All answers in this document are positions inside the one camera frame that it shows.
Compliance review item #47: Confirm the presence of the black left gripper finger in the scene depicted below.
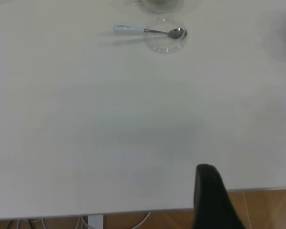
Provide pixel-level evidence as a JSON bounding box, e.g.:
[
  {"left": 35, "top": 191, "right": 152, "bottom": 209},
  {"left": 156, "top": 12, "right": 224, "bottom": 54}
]
[{"left": 192, "top": 164, "right": 247, "bottom": 229}]

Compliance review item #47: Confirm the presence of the spoon with pale blue handle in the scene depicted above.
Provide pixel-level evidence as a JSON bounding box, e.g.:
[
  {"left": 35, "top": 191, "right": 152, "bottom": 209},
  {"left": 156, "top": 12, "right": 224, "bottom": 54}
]
[{"left": 113, "top": 24, "right": 188, "bottom": 40}]

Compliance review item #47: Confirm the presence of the clear round glass lid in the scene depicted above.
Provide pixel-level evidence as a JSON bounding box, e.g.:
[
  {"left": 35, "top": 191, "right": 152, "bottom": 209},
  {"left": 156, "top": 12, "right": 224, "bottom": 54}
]
[{"left": 143, "top": 18, "right": 188, "bottom": 55}]

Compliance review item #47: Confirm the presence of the clear glass cup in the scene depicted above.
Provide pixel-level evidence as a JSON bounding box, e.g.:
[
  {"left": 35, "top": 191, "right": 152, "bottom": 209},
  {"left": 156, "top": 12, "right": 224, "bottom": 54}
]
[{"left": 142, "top": 0, "right": 185, "bottom": 14}]

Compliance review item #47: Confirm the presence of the white table leg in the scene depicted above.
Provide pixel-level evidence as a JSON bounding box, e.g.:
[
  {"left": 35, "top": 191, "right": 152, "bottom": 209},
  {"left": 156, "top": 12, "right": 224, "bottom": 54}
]
[{"left": 88, "top": 214, "right": 103, "bottom": 229}]

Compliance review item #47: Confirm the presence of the white cable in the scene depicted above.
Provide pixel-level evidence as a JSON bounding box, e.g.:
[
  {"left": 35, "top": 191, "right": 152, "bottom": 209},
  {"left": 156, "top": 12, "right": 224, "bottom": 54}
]
[
  {"left": 131, "top": 211, "right": 151, "bottom": 229},
  {"left": 75, "top": 215, "right": 89, "bottom": 229}
]

